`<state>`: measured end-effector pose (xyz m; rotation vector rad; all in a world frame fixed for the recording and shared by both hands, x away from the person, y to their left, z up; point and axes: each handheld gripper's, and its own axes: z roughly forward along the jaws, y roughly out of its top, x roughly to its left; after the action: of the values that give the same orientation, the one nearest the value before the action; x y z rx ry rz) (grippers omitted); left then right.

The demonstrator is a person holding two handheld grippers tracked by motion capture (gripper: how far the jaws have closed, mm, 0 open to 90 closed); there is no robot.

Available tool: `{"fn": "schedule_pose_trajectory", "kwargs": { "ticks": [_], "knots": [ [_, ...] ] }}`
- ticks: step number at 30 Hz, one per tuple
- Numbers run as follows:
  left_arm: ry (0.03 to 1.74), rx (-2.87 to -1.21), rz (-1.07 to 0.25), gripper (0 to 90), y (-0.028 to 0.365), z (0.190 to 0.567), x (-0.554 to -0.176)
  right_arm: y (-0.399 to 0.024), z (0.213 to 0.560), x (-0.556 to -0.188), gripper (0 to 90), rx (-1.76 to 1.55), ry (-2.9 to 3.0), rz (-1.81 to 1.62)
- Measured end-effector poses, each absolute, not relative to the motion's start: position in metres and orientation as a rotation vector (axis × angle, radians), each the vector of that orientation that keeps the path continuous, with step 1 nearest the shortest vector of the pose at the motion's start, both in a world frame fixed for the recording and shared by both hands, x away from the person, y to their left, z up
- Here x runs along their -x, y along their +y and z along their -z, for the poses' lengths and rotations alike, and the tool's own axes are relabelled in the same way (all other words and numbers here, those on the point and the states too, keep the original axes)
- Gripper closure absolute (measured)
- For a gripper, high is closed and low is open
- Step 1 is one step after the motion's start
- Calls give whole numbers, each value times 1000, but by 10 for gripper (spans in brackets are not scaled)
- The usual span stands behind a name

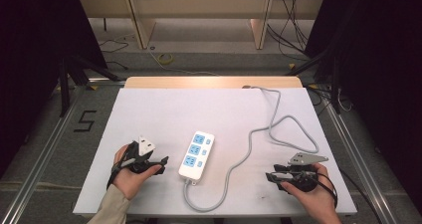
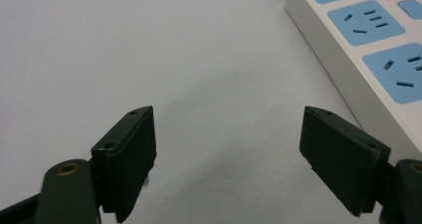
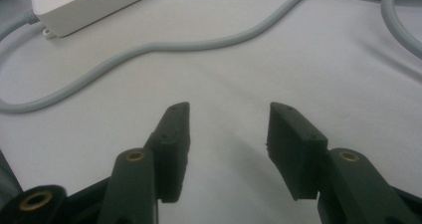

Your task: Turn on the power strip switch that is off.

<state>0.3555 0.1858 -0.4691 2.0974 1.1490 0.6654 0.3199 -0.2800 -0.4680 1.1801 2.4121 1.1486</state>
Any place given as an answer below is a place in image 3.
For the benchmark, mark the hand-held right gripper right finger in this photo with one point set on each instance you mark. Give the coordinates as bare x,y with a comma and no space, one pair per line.
298,151

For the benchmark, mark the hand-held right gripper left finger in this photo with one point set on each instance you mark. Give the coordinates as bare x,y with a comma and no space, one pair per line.
169,157

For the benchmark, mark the white power strip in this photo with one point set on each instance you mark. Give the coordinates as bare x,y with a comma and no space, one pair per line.
83,5

